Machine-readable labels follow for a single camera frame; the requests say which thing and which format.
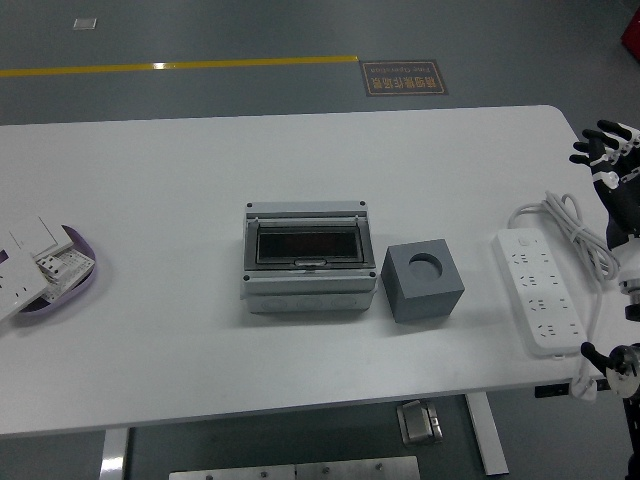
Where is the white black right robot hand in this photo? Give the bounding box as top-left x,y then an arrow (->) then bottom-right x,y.
569,118 -> 640,284

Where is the grey electrical box clear lid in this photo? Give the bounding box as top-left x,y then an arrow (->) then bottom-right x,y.
240,200 -> 378,315

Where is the grey cube with round hole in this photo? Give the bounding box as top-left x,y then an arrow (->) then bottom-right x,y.
380,238 -> 467,325

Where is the metal floor outlet box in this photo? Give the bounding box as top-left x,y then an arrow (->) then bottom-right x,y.
395,399 -> 446,446

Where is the white power strip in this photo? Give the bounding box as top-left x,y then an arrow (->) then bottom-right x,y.
490,227 -> 589,359

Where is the red object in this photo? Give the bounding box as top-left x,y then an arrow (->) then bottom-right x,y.
619,8 -> 640,52

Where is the black table controller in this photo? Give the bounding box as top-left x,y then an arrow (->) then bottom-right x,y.
534,380 -> 610,400

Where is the brown floor sign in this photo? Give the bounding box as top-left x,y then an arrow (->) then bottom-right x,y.
359,59 -> 450,98

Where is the white table leg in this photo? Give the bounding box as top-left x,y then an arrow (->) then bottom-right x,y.
464,394 -> 511,477
98,428 -> 131,480

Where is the purple tray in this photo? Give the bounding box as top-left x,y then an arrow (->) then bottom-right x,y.
13,224 -> 98,317

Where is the white perforated panel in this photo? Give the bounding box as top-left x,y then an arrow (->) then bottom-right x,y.
43,248 -> 96,303

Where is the small white socket module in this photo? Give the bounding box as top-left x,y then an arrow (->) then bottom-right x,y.
33,252 -> 70,282

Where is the white power strip cable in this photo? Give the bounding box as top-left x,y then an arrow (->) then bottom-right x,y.
507,189 -> 627,402

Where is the grey metal base plate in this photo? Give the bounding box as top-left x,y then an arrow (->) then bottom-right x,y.
168,455 -> 422,480

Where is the white switch panel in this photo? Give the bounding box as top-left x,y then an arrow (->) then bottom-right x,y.
6,215 -> 65,257

